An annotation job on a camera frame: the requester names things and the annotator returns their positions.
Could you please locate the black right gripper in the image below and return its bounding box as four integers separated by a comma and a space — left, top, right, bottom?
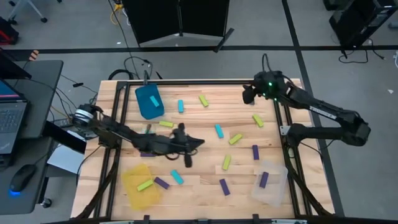
242, 73, 269, 105

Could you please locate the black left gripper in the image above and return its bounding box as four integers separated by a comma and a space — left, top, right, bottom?
170, 122, 205, 169

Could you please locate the black floor tape strip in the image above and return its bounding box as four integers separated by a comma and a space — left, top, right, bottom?
281, 0, 345, 218
0, 45, 398, 62

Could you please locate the blue plastic bin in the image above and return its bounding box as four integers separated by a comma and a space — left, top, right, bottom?
134, 83, 165, 121

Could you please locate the yellow translucent tray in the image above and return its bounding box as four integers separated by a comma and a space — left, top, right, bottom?
120, 164, 162, 211

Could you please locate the clear plastic tray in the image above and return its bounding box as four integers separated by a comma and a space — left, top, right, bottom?
250, 159, 289, 208

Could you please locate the white box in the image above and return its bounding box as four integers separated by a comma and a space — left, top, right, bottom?
46, 130, 86, 175

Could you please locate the black folding partition screen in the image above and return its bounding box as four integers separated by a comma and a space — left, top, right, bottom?
122, 0, 236, 53

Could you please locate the black angled panel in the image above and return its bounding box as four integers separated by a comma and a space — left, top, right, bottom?
42, 120, 88, 154

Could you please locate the black equipment rack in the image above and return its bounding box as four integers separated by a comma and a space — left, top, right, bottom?
323, 0, 398, 50

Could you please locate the black desk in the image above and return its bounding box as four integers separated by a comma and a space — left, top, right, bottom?
0, 60, 65, 216

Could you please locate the black computer mouse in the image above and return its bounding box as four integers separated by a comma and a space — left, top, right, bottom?
9, 164, 37, 193

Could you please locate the grey laptop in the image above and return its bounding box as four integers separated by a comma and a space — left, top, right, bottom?
0, 79, 31, 156

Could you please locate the office chair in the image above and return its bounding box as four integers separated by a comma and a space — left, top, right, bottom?
7, 0, 63, 24

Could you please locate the black monitor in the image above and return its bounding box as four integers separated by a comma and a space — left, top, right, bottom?
0, 48, 32, 80

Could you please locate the red and black bag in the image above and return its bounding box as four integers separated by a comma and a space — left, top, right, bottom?
0, 17, 20, 46

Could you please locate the black aluminium table frame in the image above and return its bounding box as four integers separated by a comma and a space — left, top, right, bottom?
73, 79, 333, 220

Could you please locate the thick black cable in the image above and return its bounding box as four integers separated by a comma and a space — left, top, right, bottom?
108, 68, 135, 81

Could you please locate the yellow hanging cable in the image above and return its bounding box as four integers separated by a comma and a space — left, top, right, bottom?
110, 0, 131, 26

